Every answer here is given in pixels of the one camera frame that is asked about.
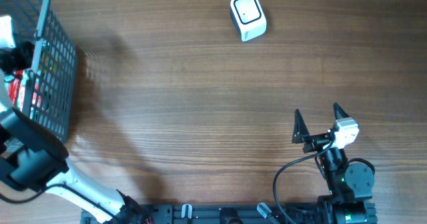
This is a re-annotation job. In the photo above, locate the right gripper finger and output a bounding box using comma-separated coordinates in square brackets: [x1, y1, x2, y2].
[292, 109, 310, 143]
[333, 103, 349, 120]

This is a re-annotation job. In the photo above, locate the green white wipes packet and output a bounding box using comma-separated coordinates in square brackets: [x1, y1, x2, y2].
[5, 70, 41, 120]

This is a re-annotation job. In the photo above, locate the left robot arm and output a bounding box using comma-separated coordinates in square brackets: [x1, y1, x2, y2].
[1, 41, 147, 223]

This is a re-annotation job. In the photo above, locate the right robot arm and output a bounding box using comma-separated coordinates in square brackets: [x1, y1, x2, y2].
[285, 103, 378, 224]

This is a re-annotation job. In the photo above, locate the white barcode scanner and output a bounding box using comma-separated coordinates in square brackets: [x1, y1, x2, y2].
[230, 0, 267, 42]

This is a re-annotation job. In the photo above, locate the grey plastic mesh basket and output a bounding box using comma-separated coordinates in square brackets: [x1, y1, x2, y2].
[1, 0, 77, 141]

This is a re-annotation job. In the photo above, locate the right black camera cable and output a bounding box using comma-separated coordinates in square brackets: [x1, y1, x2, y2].
[272, 139, 336, 224]

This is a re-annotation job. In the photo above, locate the black camera cable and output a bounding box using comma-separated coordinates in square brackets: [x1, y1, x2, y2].
[0, 183, 117, 218]
[272, 139, 336, 224]

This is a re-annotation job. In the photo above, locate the left black camera cable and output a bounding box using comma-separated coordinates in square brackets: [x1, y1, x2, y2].
[0, 183, 117, 218]

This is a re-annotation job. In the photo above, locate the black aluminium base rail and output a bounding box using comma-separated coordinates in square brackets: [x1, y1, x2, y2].
[79, 202, 378, 224]

